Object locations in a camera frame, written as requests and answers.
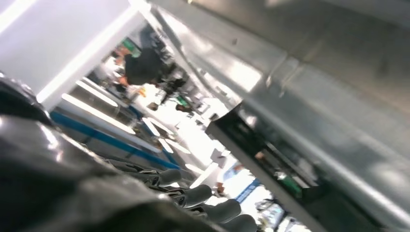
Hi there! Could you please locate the person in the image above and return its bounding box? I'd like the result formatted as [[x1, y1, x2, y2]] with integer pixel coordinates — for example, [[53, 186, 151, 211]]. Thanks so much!
[[117, 48, 167, 87]]

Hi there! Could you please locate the stainless steel workbench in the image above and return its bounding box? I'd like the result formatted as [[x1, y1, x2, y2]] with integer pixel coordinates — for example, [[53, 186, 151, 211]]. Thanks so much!
[[141, 0, 410, 232]]

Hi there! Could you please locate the white display block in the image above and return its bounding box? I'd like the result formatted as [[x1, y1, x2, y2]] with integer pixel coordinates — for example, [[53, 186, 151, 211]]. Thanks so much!
[[0, 0, 151, 111]]

